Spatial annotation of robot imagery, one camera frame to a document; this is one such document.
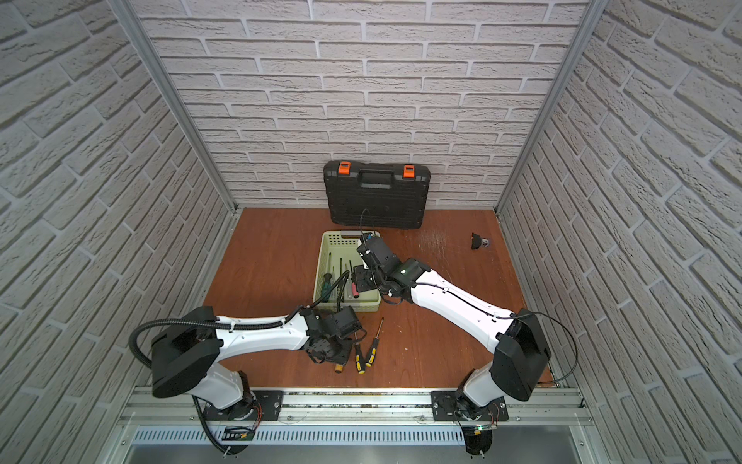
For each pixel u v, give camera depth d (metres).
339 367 0.78
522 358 0.41
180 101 0.88
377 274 0.57
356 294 0.92
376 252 0.58
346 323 0.66
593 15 0.70
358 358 0.80
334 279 0.97
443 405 0.74
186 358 0.43
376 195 0.95
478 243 1.08
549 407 0.76
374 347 0.83
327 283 0.95
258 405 0.73
